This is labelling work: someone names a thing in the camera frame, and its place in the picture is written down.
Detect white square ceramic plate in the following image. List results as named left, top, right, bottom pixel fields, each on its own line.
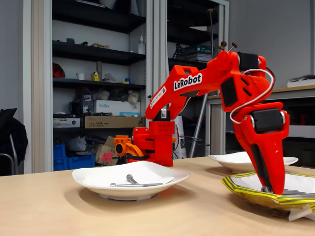
left=208, top=151, right=299, bottom=174
left=72, top=161, right=191, bottom=201

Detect white cardboard box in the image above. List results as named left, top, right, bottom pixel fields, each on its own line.
left=289, top=124, right=315, bottom=139

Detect grey sideboard with wooden top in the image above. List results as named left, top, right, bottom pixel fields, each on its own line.
left=205, top=85, right=315, bottom=160

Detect yellow green striped paper plate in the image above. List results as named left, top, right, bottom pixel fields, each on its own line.
left=220, top=171, right=315, bottom=222

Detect metal coat stand wooden knobs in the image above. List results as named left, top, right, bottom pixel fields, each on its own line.
left=188, top=8, right=239, bottom=158

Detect stack of papers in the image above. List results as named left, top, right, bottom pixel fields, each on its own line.
left=177, top=53, right=212, bottom=62

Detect green flat box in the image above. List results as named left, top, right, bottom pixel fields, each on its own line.
left=184, top=45, right=213, bottom=55

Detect grey metal shelving cabinet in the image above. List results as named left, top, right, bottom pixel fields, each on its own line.
left=153, top=0, right=230, bottom=158
left=23, top=0, right=155, bottom=174

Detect black flexible tripod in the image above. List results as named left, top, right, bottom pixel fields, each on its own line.
left=172, top=43, right=187, bottom=59

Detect white stuffed bag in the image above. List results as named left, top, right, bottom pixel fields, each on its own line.
left=127, top=90, right=141, bottom=104

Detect orange table clamp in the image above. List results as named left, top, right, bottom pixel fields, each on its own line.
left=113, top=135, right=145, bottom=158

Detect white Weller box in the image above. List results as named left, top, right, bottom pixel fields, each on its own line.
left=95, top=99, right=141, bottom=117

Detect long brown cardboard box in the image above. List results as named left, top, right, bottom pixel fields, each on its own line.
left=84, top=116, right=146, bottom=129

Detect white plastic bottle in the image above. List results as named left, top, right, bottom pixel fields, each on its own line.
left=138, top=35, right=146, bottom=55

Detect cardboard box with pink sticker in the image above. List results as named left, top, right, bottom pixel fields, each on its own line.
left=94, top=143, right=119, bottom=166

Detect crumpled white paper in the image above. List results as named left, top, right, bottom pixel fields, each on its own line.
left=101, top=73, right=117, bottom=83

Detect low blue plastic crate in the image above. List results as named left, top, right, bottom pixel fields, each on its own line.
left=66, top=154, right=96, bottom=170

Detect white printed box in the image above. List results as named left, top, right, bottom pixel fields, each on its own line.
left=53, top=118, right=81, bottom=128

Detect tall blue plastic crate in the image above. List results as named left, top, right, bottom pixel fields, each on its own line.
left=53, top=143, right=67, bottom=172

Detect red black helmet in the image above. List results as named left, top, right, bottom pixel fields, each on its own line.
left=52, top=62, right=66, bottom=79

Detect grey metal chair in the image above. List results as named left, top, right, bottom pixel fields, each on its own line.
left=0, top=134, right=19, bottom=176

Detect black jacket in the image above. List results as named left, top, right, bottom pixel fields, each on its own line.
left=0, top=108, right=29, bottom=168

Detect white red servo cable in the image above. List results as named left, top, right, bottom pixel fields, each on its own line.
left=229, top=68, right=275, bottom=125

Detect white flat box with cables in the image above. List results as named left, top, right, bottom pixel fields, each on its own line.
left=287, top=74, right=315, bottom=89

